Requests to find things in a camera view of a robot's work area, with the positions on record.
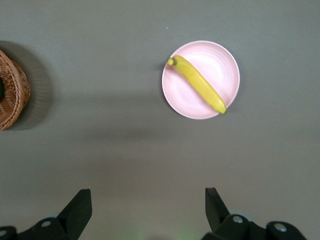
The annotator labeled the oval woven wicker basket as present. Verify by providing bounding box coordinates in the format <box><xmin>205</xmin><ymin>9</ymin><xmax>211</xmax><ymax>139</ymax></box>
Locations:
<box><xmin>0</xmin><ymin>49</ymin><xmax>32</xmax><ymax>132</ymax></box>

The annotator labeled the large table cover cloth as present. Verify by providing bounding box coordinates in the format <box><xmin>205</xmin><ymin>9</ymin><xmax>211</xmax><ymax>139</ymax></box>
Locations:
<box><xmin>0</xmin><ymin>0</ymin><xmax>320</xmax><ymax>240</ymax></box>

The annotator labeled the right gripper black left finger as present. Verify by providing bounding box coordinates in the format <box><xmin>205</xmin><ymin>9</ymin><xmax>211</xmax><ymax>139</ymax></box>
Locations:
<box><xmin>0</xmin><ymin>189</ymin><xmax>93</xmax><ymax>240</ymax></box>

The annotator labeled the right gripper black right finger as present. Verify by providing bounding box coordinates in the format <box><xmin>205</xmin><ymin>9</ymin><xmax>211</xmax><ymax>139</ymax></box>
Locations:
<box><xmin>202</xmin><ymin>187</ymin><xmax>307</xmax><ymax>240</ymax></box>

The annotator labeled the yellow banana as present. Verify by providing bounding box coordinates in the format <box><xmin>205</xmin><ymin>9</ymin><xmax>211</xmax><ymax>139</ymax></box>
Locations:
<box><xmin>167</xmin><ymin>55</ymin><xmax>228</xmax><ymax>116</ymax></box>

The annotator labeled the pink round plate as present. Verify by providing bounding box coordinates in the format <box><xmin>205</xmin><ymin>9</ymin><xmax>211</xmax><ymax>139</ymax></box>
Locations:
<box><xmin>161</xmin><ymin>40</ymin><xmax>241</xmax><ymax>120</ymax></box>

